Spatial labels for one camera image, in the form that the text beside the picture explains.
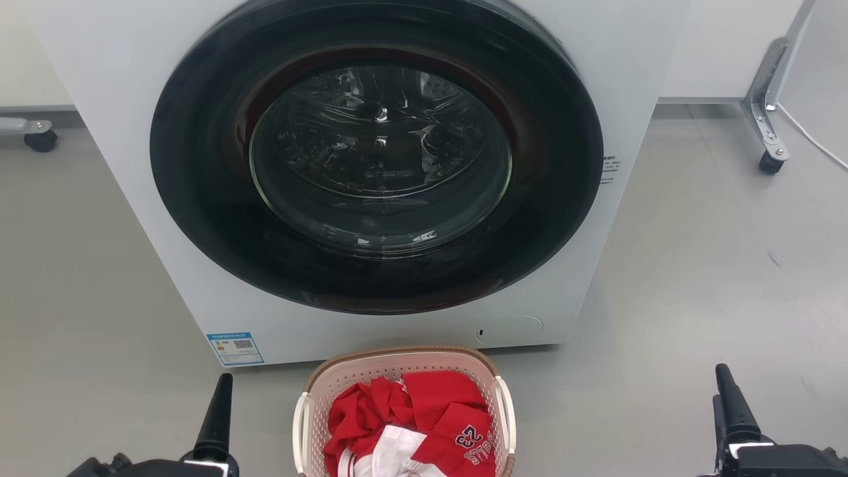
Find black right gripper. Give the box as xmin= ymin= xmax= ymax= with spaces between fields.
xmin=699 ymin=363 xmax=848 ymax=477

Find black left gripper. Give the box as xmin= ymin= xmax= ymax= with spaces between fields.
xmin=65 ymin=373 xmax=240 ymax=477

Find beige perforated laundry basket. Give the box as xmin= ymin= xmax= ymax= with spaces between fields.
xmin=292 ymin=345 xmax=517 ymax=477

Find blue energy label sticker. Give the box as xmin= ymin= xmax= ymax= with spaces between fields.
xmin=206 ymin=332 xmax=265 ymax=367

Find white garment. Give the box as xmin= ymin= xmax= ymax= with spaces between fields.
xmin=338 ymin=425 xmax=449 ymax=477

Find red basketball jersey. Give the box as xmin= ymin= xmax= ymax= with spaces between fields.
xmin=323 ymin=371 xmax=497 ymax=477

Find black round washer door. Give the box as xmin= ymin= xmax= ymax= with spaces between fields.
xmin=150 ymin=0 xmax=604 ymax=316

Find round white filter hatch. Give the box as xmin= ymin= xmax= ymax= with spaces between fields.
xmin=474 ymin=314 xmax=545 ymax=346

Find white front-load washing machine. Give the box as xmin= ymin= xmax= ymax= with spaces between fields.
xmin=20 ymin=0 xmax=693 ymax=368

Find tall grey metal stand leg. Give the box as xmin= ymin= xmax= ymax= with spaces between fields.
xmin=740 ymin=0 xmax=818 ymax=164

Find thin white cable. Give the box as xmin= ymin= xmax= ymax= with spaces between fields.
xmin=774 ymin=102 xmax=848 ymax=172

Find short grey metal caster bracket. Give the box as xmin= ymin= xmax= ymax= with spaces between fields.
xmin=0 ymin=117 xmax=54 ymax=136

